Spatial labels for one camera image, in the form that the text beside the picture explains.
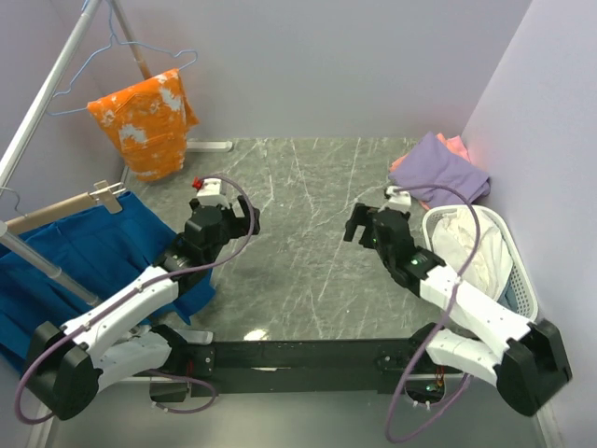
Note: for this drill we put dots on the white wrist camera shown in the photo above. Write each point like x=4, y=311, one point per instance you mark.
x=397, y=200
x=209, y=186

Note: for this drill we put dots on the white laundry basket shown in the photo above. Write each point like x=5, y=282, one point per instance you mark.
x=496, y=269

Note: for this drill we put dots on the folded purple t-shirt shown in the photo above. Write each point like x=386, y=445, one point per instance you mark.
x=431, y=162

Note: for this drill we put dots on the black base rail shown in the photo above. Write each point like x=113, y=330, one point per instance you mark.
x=298, y=366

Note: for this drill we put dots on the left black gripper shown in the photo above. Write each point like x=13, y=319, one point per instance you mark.
x=243, y=223

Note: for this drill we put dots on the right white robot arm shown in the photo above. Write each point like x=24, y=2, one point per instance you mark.
x=524, y=360

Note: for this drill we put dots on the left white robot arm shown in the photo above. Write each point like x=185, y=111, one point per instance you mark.
x=67, y=366

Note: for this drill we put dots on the wooden clip hanger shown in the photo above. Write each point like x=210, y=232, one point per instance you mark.
x=104, y=194

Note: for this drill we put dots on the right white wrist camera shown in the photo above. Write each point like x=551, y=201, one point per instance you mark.
x=397, y=200

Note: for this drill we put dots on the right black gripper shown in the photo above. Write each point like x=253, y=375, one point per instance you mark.
x=361, y=216

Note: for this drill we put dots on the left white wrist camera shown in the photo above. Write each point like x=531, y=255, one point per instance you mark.
x=209, y=186

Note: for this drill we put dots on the folded pink t-shirt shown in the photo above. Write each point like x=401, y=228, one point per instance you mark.
x=455, y=145

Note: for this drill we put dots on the blue hanging garment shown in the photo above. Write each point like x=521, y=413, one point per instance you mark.
x=103, y=252

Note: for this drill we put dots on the orange white tie-dye garment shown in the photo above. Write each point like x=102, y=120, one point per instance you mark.
x=148, y=124

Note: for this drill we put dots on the metal clothes rack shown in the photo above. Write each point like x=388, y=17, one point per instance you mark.
x=31, y=120

